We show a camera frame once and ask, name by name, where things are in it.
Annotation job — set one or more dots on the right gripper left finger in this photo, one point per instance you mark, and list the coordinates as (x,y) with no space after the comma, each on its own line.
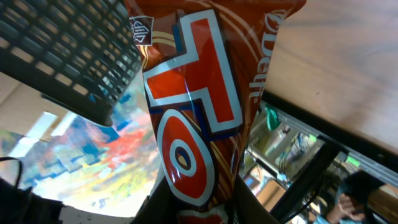
(160,208)

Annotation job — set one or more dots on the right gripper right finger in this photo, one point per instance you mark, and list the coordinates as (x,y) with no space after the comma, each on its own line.
(248,210)

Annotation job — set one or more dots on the red Top chocolate bar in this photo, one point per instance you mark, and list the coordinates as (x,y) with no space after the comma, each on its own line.
(204,67)

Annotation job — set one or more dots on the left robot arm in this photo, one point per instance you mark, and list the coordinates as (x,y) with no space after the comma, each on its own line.
(23,206)

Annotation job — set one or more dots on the person in background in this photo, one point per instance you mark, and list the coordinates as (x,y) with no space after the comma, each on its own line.
(351,202)

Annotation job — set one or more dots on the grey plastic basket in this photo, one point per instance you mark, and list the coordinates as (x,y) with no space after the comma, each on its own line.
(79,54)

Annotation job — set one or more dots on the black mounting rail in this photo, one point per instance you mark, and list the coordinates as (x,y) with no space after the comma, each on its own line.
(373,158)

